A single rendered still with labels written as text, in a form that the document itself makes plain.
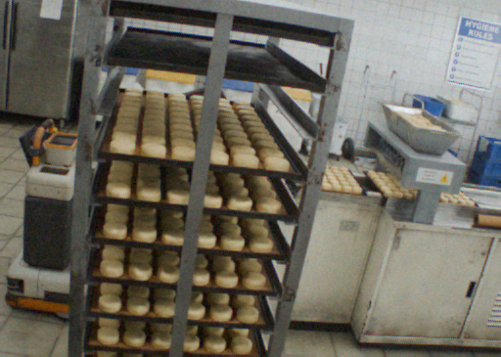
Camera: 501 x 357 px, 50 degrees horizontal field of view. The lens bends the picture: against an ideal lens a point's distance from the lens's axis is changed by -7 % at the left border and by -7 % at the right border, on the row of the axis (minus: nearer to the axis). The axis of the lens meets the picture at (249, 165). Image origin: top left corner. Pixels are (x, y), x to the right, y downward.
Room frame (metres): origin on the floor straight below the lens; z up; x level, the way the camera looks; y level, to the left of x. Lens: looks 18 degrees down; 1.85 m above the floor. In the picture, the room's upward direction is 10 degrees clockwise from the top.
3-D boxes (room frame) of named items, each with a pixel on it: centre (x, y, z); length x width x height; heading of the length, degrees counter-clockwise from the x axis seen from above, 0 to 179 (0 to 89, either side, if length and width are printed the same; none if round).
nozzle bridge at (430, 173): (3.05, -0.87, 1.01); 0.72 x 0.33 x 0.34; 9
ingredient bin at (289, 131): (6.51, -0.27, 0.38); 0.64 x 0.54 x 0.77; 2
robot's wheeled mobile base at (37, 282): (2.79, 0.88, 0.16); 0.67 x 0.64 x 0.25; 98
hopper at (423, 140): (3.05, -0.87, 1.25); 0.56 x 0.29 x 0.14; 9
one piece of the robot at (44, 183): (2.78, 0.97, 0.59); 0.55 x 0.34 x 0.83; 8
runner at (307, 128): (1.39, -0.04, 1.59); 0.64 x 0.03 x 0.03; 12
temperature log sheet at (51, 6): (5.72, 2.30, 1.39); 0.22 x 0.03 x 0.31; 95
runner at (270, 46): (1.39, -0.04, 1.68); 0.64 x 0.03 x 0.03; 12
